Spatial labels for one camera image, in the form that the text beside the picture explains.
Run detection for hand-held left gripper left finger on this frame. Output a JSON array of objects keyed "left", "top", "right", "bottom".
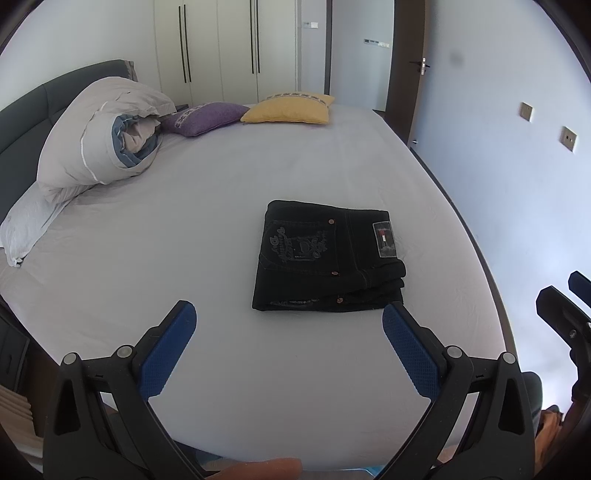
[{"left": 41, "top": 300, "right": 204, "bottom": 480}]

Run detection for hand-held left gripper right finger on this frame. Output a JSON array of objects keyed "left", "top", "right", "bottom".
[{"left": 382, "top": 301, "right": 536, "bottom": 480}]

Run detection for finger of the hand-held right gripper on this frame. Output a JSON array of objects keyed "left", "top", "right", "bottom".
[
  {"left": 568, "top": 271, "right": 591, "bottom": 302},
  {"left": 536, "top": 285, "right": 591, "bottom": 352}
]

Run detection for black denim pants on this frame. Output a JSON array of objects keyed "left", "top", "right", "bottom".
[{"left": 252, "top": 199, "right": 407, "bottom": 313}]

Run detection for person's left hand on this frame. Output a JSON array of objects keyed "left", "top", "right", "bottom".
[{"left": 216, "top": 457, "right": 304, "bottom": 480}]

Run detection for orange cloth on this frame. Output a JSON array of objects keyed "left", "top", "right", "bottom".
[{"left": 537, "top": 405, "right": 562, "bottom": 445}]

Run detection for bed with white sheet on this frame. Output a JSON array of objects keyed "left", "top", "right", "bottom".
[{"left": 0, "top": 99, "right": 514, "bottom": 476}]

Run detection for dark nightstand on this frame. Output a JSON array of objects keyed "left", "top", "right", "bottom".
[{"left": 0, "top": 314, "right": 34, "bottom": 398}]

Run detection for beige curtain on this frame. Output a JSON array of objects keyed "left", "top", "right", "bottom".
[{"left": 0, "top": 385, "right": 44, "bottom": 457}]

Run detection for white pillow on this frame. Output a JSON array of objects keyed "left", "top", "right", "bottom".
[{"left": 0, "top": 185, "right": 75, "bottom": 268}]

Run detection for rolled grey duvet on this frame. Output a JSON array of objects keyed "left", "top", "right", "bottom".
[{"left": 37, "top": 76, "right": 178, "bottom": 204}]

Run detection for purple pillow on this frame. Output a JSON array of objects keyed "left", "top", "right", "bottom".
[{"left": 159, "top": 102, "right": 250, "bottom": 138}]

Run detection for yellow pillow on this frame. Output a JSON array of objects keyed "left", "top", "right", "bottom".
[{"left": 240, "top": 92, "right": 336, "bottom": 126}]

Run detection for brown wooden door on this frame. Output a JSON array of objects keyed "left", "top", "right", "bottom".
[{"left": 385, "top": 0, "right": 428, "bottom": 148}]

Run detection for white wardrobe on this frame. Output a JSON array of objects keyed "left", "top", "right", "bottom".
[{"left": 152, "top": 0, "right": 304, "bottom": 105}]

